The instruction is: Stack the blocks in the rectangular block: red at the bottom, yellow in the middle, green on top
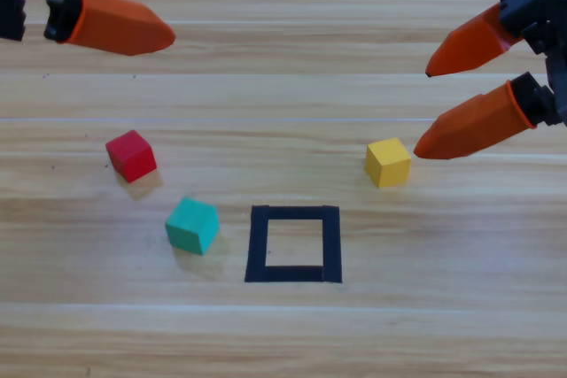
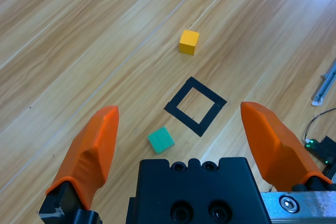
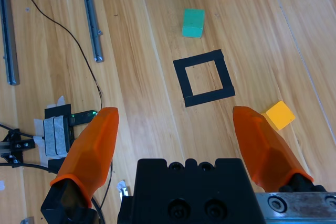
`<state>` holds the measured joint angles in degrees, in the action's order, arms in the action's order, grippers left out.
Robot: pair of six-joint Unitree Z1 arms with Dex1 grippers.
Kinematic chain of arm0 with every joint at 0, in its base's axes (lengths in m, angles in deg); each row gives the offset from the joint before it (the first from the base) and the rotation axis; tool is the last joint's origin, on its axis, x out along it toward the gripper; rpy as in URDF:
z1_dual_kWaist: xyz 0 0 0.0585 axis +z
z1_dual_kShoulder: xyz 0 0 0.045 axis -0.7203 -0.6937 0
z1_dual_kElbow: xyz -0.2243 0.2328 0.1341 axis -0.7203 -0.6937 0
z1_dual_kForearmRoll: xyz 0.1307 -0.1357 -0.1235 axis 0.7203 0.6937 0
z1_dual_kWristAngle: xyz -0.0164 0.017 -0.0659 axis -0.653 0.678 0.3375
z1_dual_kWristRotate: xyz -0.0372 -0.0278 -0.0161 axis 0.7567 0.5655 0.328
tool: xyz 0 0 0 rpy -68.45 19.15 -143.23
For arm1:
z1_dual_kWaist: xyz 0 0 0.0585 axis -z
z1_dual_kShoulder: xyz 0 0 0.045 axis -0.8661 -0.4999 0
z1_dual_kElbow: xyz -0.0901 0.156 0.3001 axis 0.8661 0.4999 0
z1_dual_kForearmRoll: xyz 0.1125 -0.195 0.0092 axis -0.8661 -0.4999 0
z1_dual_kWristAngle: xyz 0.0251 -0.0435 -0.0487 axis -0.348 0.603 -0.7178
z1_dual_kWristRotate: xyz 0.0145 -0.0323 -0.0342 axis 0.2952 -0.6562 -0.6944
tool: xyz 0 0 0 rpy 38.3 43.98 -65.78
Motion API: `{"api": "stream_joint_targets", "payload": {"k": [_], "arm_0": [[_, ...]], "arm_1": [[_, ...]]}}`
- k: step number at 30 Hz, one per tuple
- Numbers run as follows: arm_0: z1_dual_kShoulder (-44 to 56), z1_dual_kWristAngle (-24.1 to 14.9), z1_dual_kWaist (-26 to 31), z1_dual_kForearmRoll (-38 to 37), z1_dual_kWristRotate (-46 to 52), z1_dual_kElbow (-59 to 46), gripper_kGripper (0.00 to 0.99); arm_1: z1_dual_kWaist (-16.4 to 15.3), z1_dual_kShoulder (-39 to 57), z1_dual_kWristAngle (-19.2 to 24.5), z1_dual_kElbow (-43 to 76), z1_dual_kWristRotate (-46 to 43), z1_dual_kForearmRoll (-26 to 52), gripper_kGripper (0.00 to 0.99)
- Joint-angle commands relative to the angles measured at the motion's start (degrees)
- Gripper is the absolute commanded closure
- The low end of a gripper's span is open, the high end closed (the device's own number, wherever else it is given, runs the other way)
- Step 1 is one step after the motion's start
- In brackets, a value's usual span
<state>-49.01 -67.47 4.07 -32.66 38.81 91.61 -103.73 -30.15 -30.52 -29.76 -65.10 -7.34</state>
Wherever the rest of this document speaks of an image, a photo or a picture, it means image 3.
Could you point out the black corner bracket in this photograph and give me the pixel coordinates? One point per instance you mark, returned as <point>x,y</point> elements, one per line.
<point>15,145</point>

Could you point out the grey aluminium rail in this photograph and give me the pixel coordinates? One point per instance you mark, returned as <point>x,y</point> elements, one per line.
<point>8,37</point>
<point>92,16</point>

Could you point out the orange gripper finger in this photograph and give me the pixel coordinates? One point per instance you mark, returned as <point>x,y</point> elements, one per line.
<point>92,150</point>
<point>265,150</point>

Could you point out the black tape square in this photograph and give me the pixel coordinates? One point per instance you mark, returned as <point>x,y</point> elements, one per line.
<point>179,77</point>

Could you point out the green wooden block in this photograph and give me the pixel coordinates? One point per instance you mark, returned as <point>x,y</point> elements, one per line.
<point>193,23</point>

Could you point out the black usb hub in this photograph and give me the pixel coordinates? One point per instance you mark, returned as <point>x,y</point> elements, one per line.
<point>78,116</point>

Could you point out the grey foam strip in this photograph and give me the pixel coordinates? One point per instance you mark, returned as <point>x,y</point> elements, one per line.
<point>60,134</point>
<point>49,137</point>

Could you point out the yellow wooden block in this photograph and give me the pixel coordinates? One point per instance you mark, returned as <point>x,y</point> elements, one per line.
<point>279,115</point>

